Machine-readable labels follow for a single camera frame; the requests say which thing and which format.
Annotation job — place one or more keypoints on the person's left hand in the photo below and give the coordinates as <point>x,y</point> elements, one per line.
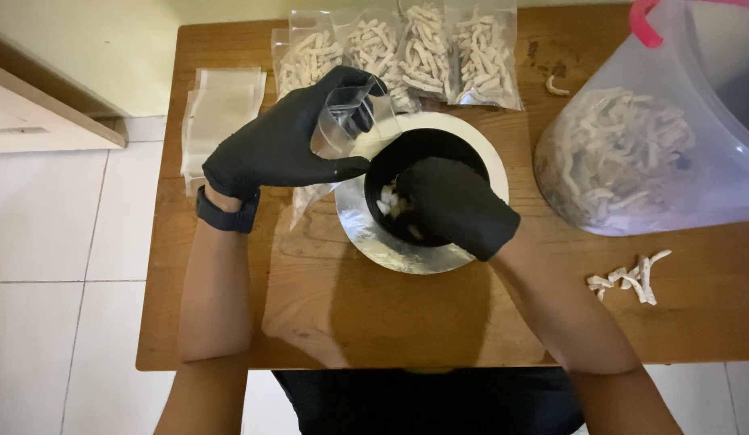
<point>272,142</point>

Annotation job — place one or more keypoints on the person's right hand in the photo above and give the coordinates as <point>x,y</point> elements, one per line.
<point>459,205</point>

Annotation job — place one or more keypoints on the person's right fingers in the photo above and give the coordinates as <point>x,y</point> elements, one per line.
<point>420,187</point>

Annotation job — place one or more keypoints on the clear zip bag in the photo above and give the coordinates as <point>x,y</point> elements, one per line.
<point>383,124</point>

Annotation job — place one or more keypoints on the white snack pieces in bowl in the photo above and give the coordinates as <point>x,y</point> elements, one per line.
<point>389,199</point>

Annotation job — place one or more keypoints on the black round bowl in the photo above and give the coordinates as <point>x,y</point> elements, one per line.
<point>404,148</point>

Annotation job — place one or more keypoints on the round silver plate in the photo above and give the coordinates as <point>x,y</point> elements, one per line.
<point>374,241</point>

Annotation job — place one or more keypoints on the filled clear snack bag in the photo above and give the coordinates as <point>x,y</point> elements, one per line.
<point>484,57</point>
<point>374,45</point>
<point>426,48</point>
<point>305,60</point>

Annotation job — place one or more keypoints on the brown wooden table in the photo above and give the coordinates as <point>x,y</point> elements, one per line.
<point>374,320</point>

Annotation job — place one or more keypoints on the single curved snack stick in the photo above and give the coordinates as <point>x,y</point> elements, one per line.
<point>555,89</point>

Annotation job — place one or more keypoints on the heap of white snack sticks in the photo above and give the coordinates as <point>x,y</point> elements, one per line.
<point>610,157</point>

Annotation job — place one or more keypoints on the black wrist watch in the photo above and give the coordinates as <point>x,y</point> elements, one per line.
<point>226,216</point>

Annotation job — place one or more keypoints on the stack of empty clear bags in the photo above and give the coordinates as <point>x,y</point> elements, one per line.
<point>220,112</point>

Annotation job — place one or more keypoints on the person's dark shirt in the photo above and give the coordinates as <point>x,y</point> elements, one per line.
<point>429,402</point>

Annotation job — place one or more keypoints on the small pile of loose sticks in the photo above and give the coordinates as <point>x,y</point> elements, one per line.
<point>637,281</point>

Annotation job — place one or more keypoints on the large clear plastic tub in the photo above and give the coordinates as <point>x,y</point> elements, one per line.
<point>713,151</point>

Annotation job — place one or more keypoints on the white cabinet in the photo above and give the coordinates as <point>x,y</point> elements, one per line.
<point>42,118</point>

